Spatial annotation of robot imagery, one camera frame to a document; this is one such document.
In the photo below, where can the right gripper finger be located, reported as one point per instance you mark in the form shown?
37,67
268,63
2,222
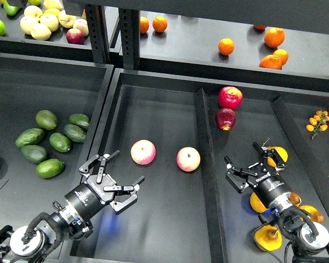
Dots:
241,178
262,169

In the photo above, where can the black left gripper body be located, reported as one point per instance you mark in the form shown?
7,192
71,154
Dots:
88,198

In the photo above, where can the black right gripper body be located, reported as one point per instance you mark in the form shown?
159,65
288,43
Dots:
268,188

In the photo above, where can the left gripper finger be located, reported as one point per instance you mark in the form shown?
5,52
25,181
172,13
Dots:
96,165
118,190

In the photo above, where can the green avocado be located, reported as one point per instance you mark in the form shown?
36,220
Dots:
50,168

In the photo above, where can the yellow pear with stem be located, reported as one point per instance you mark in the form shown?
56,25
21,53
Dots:
268,238

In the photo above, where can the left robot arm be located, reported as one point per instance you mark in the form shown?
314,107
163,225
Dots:
45,233

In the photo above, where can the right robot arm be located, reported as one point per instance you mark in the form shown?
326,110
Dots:
308,239

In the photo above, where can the yellow pear lower left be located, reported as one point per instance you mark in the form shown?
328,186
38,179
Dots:
256,204

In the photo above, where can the yellow pear centre low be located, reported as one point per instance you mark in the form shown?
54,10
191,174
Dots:
295,199

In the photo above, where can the avocado right middle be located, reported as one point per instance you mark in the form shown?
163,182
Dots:
74,133

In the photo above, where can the avocado centre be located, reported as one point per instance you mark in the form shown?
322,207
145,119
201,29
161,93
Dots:
60,142

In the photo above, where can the avocado upper right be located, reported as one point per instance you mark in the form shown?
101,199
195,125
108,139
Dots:
80,120

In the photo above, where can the yellow pear lower right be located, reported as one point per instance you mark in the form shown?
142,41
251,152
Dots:
316,216

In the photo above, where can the avocado top of pile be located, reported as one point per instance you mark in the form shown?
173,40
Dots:
46,119

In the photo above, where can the avocado lower dark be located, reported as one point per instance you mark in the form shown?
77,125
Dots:
34,153

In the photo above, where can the avocado left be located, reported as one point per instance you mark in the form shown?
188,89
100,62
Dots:
32,136

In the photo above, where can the pale yellow pear front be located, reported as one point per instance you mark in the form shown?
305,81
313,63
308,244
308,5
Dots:
40,32

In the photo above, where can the pink yellow apple left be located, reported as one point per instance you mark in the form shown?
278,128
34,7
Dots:
143,152

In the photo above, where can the pink yellow apple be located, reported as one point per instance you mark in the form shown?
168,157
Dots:
143,152
188,159

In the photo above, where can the black tray divider right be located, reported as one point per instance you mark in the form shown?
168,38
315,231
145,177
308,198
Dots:
303,151

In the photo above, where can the black tray divider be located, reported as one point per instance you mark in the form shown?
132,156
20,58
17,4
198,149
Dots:
303,151
215,226

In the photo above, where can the pink yellow apple right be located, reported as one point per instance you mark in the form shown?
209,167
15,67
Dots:
188,159

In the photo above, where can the dark red apple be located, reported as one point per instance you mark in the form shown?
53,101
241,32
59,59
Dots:
225,119

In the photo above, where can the orange cherry tomato bunch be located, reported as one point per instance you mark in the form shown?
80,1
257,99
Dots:
318,123

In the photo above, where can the bright red apple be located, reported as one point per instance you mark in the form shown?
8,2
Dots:
230,97

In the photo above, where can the black right tray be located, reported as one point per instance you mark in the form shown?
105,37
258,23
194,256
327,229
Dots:
168,223

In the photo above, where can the black tray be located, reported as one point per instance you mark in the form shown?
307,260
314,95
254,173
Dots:
168,223
28,85

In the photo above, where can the black tray divider left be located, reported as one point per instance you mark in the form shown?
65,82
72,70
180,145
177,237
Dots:
215,226

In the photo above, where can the black left tray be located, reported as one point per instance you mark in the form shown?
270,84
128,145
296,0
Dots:
28,85

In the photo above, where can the orange front right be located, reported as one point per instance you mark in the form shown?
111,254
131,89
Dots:
271,61

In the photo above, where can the orange small right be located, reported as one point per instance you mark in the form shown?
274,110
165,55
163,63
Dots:
282,54

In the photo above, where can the orange centre shelf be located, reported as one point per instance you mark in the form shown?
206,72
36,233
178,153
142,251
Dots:
226,46

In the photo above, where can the large orange right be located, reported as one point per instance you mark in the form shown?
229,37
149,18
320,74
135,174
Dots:
274,37

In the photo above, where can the red apple on shelf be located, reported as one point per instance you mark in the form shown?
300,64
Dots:
75,36

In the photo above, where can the orange under shelf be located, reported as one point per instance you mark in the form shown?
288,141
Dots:
259,27

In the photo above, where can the pale peach fruit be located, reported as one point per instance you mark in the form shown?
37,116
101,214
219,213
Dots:
82,25

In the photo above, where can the orange left back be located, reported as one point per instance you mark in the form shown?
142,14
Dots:
144,25

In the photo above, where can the black shelf post right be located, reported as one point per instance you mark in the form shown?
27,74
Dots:
129,21

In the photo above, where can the black shelf post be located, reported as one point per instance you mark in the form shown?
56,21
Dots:
129,21
96,21

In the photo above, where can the black shelf post left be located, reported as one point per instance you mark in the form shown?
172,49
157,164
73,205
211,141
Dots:
96,21

